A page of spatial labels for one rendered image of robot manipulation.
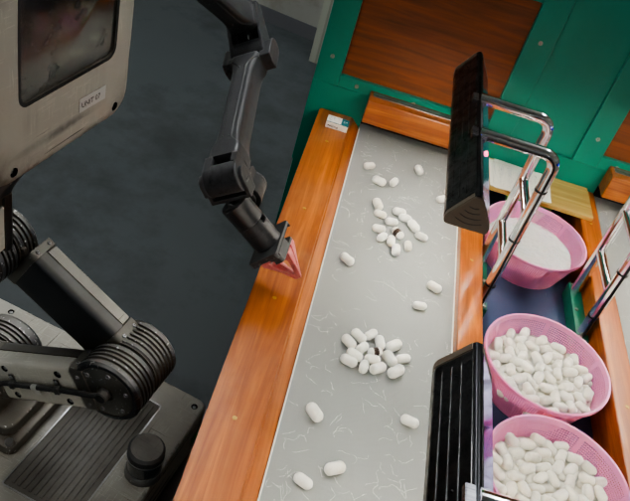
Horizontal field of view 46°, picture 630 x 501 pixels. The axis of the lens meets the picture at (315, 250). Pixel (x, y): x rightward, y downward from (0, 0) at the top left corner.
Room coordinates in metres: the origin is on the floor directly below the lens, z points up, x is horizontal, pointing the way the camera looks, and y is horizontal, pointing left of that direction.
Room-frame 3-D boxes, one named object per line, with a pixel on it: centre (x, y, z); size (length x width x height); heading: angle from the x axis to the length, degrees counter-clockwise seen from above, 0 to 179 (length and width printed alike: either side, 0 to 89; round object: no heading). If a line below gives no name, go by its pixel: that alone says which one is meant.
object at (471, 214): (1.40, -0.23, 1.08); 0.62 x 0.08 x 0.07; 1
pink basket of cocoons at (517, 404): (1.13, -0.51, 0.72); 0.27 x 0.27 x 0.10
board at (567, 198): (1.79, -0.50, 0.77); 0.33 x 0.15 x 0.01; 91
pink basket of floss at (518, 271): (1.57, -0.51, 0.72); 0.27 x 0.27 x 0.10
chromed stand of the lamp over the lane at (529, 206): (1.40, -0.31, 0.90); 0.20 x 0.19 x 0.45; 1
